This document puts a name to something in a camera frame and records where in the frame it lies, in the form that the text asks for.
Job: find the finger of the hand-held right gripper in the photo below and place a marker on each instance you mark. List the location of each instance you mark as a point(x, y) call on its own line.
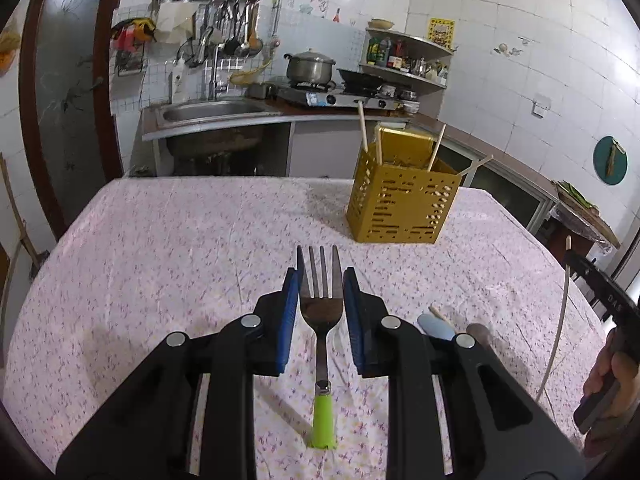
point(582, 270)

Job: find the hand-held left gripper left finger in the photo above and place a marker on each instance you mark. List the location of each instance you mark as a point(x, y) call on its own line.
point(290, 310)

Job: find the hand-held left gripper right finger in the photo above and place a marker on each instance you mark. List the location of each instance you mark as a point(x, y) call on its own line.
point(352, 320)

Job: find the wooden chopstick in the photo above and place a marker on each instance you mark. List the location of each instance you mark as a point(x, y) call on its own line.
point(437, 313)
point(363, 127)
point(559, 320)
point(436, 147)
point(380, 147)
point(477, 164)

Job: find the light blue spoon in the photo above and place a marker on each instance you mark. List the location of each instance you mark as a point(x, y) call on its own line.
point(435, 327)

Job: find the yellow perforated utensil holder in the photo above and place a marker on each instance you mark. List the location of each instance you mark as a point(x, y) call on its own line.
point(395, 210)

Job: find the person's right hand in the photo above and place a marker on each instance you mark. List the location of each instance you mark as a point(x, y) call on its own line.
point(627, 375)

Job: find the plastic-lined bin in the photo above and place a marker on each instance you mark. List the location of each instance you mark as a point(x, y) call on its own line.
point(565, 240)

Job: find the wooden chopping board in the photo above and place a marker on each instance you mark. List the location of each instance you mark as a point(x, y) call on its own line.
point(600, 225)

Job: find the green vegetables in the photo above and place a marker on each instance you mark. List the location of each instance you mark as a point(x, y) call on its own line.
point(575, 194)

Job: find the pink floral tablecloth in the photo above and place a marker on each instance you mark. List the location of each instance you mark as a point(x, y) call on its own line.
point(200, 260)

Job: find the steel kitchen sink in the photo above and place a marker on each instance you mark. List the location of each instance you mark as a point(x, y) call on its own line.
point(210, 112)

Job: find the steel gas stove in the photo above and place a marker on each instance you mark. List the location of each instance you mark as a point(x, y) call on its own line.
point(320, 97)

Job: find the small steel pot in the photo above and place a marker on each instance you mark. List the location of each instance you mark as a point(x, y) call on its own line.
point(260, 91)

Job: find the yellow strainer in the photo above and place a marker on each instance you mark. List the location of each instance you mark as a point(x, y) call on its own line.
point(245, 77)

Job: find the black wok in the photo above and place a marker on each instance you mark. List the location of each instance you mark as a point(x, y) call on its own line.
point(360, 77)

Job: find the steel pot with lid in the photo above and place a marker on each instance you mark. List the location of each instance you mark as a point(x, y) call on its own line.
point(307, 67)

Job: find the steel faucet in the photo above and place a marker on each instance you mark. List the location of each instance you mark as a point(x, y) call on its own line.
point(212, 75)

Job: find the white detergent bottle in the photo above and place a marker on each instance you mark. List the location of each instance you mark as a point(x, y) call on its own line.
point(176, 85)

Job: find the steel teapot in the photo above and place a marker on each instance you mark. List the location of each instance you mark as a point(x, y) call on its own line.
point(421, 67)

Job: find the green oil bottle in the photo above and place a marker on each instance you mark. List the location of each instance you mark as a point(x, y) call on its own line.
point(382, 52)

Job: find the row of hanging ladles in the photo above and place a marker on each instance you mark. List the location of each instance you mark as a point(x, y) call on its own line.
point(235, 45)

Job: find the yellow bowl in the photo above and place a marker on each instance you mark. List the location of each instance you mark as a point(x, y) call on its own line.
point(381, 25)

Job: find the hanging white plastic bag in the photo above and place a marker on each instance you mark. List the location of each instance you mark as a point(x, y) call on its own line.
point(172, 22)

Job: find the brown frosted glass door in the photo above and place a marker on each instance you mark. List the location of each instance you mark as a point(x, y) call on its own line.
point(75, 85)

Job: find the hanging yellow red bags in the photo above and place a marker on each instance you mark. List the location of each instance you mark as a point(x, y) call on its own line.
point(132, 32)

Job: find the hanging orange plastic bags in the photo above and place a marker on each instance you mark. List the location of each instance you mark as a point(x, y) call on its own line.
point(7, 50)

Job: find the teal round wall board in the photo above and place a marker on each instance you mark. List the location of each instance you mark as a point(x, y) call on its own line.
point(600, 160)

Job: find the corner wall shelf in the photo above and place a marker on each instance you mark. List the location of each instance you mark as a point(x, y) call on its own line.
point(425, 77)

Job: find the yellow wall poster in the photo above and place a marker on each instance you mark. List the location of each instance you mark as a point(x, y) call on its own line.
point(441, 31)

